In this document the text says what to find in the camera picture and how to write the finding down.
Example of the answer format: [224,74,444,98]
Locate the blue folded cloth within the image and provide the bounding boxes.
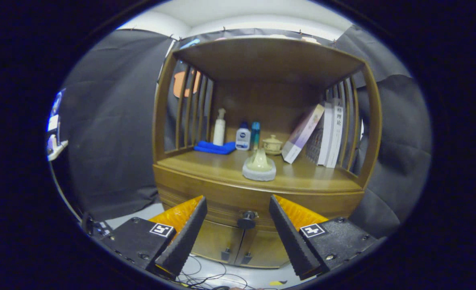
[193,140,237,155]

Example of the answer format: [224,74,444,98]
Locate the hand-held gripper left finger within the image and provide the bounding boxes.
[97,195,208,280]

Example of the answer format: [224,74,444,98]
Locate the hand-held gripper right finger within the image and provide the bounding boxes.
[269,195,377,281]

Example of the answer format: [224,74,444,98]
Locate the white bottle with blue cap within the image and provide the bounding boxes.
[235,122,251,151]

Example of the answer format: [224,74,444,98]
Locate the wooden cabinet door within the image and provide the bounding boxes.
[236,228,291,268]
[191,220,244,264]

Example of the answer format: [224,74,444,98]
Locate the black floor cables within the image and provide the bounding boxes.
[177,254,246,290]

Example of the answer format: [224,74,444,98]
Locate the wooden countertop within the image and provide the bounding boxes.
[157,149,363,194]

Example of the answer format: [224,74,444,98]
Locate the teal bottle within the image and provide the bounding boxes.
[250,122,260,151]

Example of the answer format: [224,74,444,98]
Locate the wooden cabinet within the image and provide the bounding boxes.
[152,37,383,269]

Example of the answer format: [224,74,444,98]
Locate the purple book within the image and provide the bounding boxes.
[281,104,325,164]

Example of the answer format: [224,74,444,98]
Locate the black box device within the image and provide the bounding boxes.
[83,213,113,239]

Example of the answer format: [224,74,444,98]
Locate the patterned book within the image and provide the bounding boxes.
[306,121,325,164]

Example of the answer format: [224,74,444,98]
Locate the white stand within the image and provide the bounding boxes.
[46,115,81,222]

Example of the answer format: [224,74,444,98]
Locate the beige lidded teacup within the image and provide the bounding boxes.
[262,135,283,155]

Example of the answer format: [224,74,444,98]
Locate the white pump bottle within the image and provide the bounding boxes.
[213,108,227,147]

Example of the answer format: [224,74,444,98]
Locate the white book with black lettering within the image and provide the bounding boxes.
[326,98,345,169]

